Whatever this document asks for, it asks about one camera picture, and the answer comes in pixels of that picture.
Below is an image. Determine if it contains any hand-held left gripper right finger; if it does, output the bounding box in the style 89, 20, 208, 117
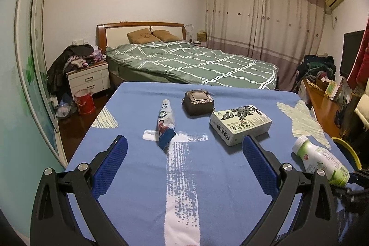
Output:
241, 135, 338, 246

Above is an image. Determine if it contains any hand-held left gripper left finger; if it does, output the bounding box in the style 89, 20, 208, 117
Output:
30, 135, 136, 246

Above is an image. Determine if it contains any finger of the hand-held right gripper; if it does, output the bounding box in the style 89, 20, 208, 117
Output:
349, 169, 369, 187
334, 187, 369, 219

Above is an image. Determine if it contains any bin with yellow rim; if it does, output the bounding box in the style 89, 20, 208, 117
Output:
331, 136, 362, 172

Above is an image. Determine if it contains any white bottle green label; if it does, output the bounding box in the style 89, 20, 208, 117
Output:
292, 135, 351, 187

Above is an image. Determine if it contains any green white cardboard box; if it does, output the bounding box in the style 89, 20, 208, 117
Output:
209, 104, 273, 146

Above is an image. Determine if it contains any blue printed tablecloth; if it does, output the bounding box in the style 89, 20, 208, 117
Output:
64, 82, 361, 246

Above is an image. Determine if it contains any red bucket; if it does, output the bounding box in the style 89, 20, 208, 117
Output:
74, 89, 95, 115

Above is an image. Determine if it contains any blue white snack packet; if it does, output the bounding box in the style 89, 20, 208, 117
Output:
157, 100, 176, 151

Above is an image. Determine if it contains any white padded chair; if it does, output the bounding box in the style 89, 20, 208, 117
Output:
354, 90, 369, 131

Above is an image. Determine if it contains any pile of plastic bags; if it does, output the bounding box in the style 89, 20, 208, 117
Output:
50, 93, 77, 118

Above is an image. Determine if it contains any dark square box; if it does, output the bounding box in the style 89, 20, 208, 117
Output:
182, 89, 215, 117

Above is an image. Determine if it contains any wooden desk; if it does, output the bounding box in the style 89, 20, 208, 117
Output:
303, 79, 346, 140

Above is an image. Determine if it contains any white nightstand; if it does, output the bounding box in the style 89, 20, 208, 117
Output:
66, 62, 110, 97

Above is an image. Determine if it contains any green box on desk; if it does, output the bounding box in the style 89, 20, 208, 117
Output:
326, 81, 341, 99

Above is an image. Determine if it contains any pile of clothes on nightstand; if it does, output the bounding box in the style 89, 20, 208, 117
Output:
47, 44, 107, 97

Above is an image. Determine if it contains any green checked duvet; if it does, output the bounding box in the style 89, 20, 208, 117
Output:
105, 41, 279, 90

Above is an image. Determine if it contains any pile of dark clothes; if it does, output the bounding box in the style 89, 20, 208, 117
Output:
297, 53, 336, 88

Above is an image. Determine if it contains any glass sliding wardrobe door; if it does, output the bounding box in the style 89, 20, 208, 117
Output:
0, 0, 68, 235

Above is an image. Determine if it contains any red cloth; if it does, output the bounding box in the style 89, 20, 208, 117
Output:
347, 30, 369, 88

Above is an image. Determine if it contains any black television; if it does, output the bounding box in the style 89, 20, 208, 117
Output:
339, 30, 365, 78

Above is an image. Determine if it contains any brown pillow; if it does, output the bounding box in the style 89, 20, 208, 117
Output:
127, 28, 162, 44
152, 30, 182, 42

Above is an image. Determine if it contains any wooden bed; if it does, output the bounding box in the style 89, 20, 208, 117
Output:
96, 22, 280, 90

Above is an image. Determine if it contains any beige pink curtain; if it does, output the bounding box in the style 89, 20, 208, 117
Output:
203, 0, 327, 91

